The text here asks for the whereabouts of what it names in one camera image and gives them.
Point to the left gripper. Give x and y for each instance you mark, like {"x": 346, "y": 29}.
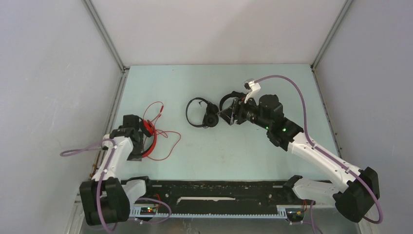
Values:
{"x": 140, "y": 146}

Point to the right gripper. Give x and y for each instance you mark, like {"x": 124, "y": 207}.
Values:
{"x": 237, "y": 109}

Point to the red headphones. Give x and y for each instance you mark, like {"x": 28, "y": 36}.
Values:
{"x": 154, "y": 133}

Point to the small black foam headphones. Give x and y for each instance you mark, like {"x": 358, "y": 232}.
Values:
{"x": 210, "y": 118}

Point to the black headset with microphone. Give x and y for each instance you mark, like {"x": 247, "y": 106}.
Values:
{"x": 233, "y": 94}

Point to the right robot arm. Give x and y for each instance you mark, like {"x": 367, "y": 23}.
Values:
{"x": 353, "y": 191}

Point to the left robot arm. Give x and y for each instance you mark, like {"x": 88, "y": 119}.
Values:
{"x": 106, "y": 198}

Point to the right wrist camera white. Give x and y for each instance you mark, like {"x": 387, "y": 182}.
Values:
{"x": 252, "y": 87}

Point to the black mounting rail base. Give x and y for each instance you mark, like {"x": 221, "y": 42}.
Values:
{"x": 184, "y": 198}

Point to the left aluminium corner post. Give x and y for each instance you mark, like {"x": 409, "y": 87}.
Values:
{"x": 96, "y": 19}

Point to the aluminium corner post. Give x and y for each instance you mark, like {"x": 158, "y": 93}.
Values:
{"x": 332, "y": 32}
{"x": 96, "y": 19}

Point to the right aluminium corner post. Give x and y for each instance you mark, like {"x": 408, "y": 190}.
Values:
{"x": 332, "y": 32}

